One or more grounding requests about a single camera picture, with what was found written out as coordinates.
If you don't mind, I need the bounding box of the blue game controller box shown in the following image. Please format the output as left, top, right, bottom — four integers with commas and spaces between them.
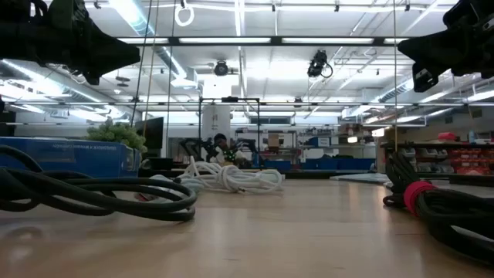
0, 136, 142, 178

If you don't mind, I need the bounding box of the white looped hanging cable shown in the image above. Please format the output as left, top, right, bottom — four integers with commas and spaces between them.
174, 2, 195, 28

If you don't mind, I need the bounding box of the person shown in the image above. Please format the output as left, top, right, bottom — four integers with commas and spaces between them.
210, 133, 248, 167

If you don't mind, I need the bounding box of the black hanging camera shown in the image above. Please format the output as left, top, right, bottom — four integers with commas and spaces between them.
306, 49, 333, 79

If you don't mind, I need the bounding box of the black computer monitor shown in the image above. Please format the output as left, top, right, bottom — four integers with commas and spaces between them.
134, 117, 164, 150

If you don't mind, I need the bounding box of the black aluminium rig frame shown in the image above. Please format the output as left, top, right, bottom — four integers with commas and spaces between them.
115, 36, 410, 47

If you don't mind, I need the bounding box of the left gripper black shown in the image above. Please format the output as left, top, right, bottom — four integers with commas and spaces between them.
0, 0, 141, 86

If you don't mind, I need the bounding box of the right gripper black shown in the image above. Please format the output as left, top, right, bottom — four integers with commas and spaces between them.
398, 0, 494, 93

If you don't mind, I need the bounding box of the black cable with red tie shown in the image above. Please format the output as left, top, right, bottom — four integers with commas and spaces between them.
382, 152, 494, 266

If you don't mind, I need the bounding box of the row of blue bins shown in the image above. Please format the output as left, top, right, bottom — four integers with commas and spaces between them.
303, 157, 376, 171

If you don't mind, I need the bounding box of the small pale grey cable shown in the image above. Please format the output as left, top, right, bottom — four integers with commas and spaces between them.
148, 173, 204, 194

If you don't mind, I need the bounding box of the white round pillar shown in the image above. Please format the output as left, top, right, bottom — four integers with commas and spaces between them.
201, 104, 232, 142

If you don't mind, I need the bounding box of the shelf with red bins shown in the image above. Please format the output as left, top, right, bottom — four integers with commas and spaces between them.
380, 141, 494, 177

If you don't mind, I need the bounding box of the green artificial plant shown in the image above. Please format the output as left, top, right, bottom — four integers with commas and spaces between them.
85, 119, 148, 154

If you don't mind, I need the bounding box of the black background rig frame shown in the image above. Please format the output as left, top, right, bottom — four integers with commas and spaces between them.
198, 96, 262, 163

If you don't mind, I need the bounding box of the plain black USB-C cable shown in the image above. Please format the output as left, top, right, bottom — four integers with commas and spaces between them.
0, 144, 198, 223

